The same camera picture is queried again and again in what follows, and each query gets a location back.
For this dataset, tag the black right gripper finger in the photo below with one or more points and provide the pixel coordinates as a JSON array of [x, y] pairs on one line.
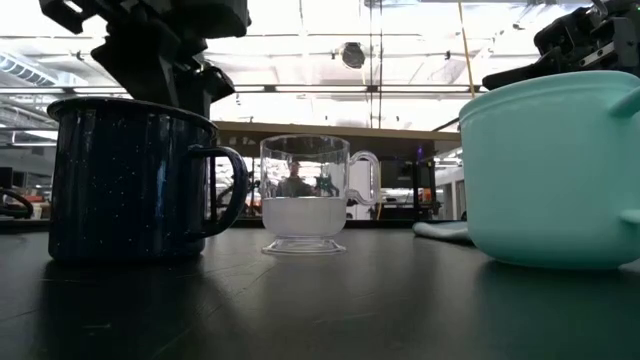
[[520, 75]]

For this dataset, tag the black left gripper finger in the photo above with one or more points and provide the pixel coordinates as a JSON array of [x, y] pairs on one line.
[[155, 70], [220, 85]]

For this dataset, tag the teal plastic mug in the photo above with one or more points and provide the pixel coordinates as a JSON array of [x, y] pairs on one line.
[[540, 175]]

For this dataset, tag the dark blue speckled enamel mug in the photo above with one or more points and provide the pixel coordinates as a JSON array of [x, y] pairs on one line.
[[125, 190]]

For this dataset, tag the wooden shelf with black legs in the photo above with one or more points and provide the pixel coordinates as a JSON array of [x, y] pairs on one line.
[[400, 142]]

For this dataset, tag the thin yellow pole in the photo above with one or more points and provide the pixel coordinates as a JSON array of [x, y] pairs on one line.
[[466, 50]]

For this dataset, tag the person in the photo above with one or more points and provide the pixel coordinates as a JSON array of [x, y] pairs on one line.
[[295, 187]]

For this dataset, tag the black ceiling device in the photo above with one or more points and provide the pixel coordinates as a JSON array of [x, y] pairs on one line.
[[353, 55]]

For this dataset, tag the light blue cloth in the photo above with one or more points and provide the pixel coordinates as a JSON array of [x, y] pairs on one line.
[[442, 231]]

